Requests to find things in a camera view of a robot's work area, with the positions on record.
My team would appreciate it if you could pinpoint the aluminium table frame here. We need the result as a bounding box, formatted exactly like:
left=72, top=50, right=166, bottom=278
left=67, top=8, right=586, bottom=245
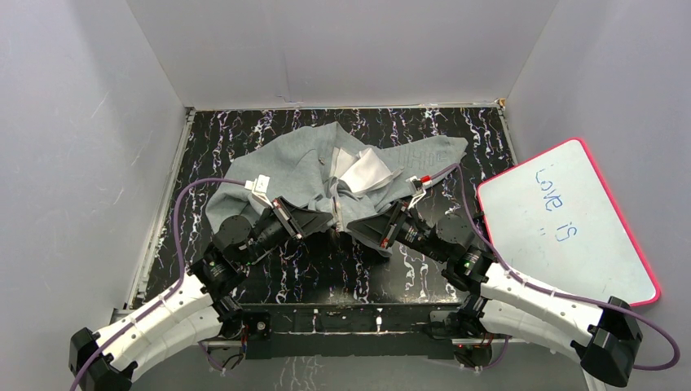
left=124, top=105, right=609, bottom=391

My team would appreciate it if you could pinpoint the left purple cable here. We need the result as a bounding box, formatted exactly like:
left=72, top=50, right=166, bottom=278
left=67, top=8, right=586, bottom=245
left=68, top=178, right=249, bottom=391

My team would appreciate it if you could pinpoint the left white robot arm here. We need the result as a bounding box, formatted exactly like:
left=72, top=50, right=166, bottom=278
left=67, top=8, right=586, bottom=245
left=68, top=197, right=332, bottom=390

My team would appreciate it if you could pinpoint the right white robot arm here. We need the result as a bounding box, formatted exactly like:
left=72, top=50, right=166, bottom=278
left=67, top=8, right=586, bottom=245
left=347, top=202, right=643, bottom=388

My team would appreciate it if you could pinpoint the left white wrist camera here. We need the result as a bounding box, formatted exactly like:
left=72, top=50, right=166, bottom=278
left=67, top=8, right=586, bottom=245
left=244, top=174, right=273, bottom=209

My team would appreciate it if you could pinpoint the grey zip-up jacket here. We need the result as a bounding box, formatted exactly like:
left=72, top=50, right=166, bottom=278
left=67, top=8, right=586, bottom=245
left=205, top=122, right=468, bottom=233

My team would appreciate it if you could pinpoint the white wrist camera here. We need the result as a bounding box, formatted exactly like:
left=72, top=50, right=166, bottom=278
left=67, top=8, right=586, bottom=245
left=407, top=175, right=432, bottom=209
left=244, top=174, right=273, bottom=209

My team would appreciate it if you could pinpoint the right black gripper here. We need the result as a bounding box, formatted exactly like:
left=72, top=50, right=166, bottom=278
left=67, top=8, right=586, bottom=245
left=347, top=200, right=448, bottom=265

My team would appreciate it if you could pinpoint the purple cable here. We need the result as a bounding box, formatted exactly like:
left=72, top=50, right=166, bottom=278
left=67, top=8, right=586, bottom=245
left=68, top=178, right=249, bottom=391
left=426, top=163, right=681, bottom=373

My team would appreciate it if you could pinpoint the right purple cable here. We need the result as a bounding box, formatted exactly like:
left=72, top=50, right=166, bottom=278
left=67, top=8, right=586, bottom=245
left=426, top=163, right=681, bottom=373

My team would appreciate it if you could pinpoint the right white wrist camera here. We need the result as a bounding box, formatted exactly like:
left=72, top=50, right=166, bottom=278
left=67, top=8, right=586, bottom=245
left=407, top=175, right=432, bottom=209

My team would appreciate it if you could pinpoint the pink-framed whiteboard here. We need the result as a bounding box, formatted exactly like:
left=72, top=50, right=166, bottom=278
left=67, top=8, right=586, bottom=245
left=478, top=138, right=661, bottom=306

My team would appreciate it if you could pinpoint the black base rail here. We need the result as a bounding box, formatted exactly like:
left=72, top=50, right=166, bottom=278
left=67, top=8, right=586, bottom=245
left=231, top=303, right=511, bottom=362

